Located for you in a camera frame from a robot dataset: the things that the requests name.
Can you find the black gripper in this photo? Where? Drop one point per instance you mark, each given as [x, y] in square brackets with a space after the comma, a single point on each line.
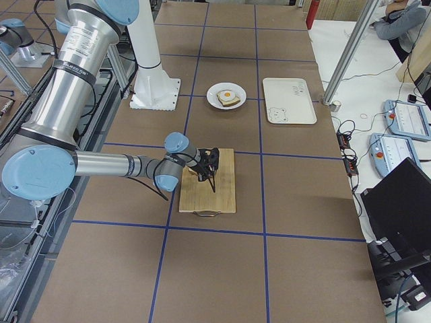
[203, 167]

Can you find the brown bread slice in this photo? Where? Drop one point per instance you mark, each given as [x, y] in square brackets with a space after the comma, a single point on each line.
[192, 172]

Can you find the white round plate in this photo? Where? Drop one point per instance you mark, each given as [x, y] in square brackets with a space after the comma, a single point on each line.
[213, 90]

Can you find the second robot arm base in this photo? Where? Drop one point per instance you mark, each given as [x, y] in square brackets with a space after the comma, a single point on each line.
[19, 45]

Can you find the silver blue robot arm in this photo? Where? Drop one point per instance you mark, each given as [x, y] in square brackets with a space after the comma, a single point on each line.
[42, 159]

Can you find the wooden cutting board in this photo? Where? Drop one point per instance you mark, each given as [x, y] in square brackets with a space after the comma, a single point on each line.
[198, 198]

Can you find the toast with fried egg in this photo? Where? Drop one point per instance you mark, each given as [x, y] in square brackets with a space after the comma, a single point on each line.
[227, 98]

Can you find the cream bear tray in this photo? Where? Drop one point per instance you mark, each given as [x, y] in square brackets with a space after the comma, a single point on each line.
[288, 101]

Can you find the small tape roll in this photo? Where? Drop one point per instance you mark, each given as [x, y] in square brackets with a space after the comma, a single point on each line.
[335, 106]

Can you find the lower teach pendant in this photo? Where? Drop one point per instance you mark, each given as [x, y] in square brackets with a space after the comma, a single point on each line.
[388, 151]

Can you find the teach pendant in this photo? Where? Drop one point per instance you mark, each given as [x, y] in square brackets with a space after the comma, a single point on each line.
[406, 119]
[388, 151]

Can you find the black laptop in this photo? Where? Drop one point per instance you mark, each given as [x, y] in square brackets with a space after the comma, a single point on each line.
[398, 207]

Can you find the black monitor stand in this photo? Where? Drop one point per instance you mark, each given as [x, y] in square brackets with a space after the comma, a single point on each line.
[401, 270]

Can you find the upper teach pendant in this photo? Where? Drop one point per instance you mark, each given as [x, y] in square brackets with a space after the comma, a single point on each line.
[406, 119]

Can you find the red bottle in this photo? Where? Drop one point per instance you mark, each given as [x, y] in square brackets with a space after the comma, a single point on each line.
[312, 11]

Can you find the seated person grey hoodie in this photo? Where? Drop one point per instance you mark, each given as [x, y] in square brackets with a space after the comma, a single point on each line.
[402, 23]

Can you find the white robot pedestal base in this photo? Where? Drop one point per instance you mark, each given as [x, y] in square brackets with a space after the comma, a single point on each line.
[153, 88]

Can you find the black orange cable adapter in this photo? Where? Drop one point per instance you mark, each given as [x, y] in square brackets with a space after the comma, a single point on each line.
[349, 157]

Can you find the aluminium frame post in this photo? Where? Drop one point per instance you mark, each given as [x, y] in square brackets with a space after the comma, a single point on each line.
[349, 50]

